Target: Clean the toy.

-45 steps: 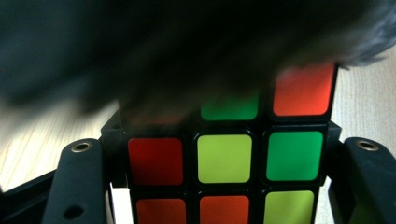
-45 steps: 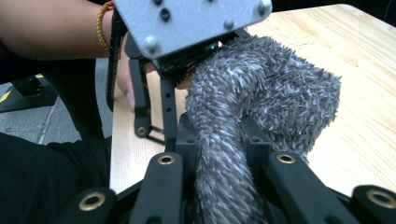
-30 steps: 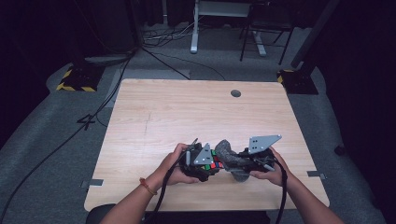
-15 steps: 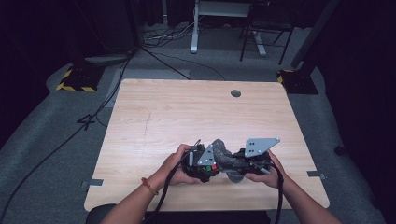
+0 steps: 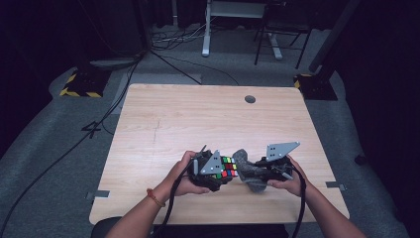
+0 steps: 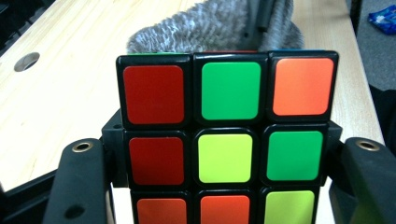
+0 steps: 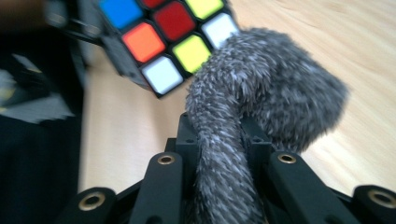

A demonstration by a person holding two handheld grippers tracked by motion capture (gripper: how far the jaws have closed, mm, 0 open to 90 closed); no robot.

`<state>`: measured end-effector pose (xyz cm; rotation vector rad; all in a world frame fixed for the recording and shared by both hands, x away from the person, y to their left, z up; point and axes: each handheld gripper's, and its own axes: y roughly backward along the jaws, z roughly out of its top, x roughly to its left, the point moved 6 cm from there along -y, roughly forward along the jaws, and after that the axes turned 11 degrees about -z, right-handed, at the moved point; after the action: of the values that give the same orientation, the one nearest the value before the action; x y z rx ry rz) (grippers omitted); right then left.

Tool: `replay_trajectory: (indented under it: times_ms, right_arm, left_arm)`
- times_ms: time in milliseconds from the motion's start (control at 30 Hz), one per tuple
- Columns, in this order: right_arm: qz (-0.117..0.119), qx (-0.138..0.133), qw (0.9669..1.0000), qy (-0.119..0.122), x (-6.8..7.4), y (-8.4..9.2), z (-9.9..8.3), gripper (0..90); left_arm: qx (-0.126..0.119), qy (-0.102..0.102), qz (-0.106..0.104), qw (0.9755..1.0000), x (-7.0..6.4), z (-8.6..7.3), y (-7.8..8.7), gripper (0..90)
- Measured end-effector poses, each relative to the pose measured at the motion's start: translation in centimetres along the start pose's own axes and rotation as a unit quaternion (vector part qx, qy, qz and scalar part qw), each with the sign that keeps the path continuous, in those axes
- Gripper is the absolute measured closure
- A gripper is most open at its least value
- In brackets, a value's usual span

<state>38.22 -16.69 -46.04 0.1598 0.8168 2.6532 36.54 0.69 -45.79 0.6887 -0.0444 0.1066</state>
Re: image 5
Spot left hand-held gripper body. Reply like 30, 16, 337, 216
187, 144, 223, 192

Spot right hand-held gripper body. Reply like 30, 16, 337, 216
263, 141, 301, 181

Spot multicoloured puzzle cube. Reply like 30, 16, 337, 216
211, 156, 240, 181

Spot grey fluffy towel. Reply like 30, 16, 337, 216
232, 148, 270, 194

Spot person's right hand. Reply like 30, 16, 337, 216
266, 155, 310, 198

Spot person's left hand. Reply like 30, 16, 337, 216
160, 150, 211, 203

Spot person's dark clothed legs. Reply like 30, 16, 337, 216
90, 216, 292, 238

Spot grey tape piece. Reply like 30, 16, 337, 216
325, 180, 348, 192
84, 189, 111, 201

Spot black yellow striped stand base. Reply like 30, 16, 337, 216
293, 72, 339, 101
58, 67, 112, 99

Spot grey slanted metal pole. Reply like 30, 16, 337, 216
308, 0, 362, 73

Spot black metal chair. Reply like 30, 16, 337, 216
253, 0, 313, 69

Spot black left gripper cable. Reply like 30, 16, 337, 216
150, 158, 197, 238

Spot orange bead bracelet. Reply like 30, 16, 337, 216
146, 187, 166, 208

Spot thin black floor cable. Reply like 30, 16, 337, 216
151, 50, 241, 87

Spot white metal desk frame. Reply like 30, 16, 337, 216
201, 0, 283, 61

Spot bundle of floor cables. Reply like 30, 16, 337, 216
151, 19, 214, 53

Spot long black floor cable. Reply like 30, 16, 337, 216
0, 54, 145, 234

